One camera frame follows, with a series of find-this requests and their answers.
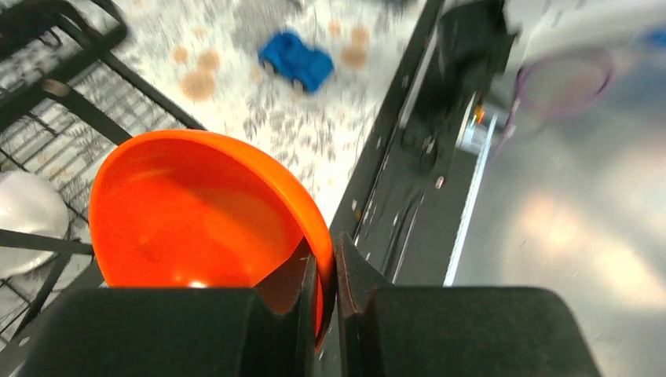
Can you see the blue toy car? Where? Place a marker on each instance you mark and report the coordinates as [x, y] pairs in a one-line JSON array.
[[306, 68]]

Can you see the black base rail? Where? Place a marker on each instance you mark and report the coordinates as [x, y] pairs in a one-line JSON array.
[[408, 203]]

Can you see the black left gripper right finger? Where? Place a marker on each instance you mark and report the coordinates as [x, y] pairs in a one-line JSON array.
[[389, 330]]

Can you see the floral table mat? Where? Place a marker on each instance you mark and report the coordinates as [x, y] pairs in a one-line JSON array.
[[202, 55]]

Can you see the orange bowl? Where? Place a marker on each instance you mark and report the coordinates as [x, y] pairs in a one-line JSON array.
[[192, 208]]

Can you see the white bowl front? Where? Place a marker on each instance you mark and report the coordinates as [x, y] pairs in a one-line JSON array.
[[29, 204]]

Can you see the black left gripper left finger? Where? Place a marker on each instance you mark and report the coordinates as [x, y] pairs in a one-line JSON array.
[[267, 330]]

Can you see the black wire dish rack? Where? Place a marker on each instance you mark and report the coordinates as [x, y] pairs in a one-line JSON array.
[[65, 100]]

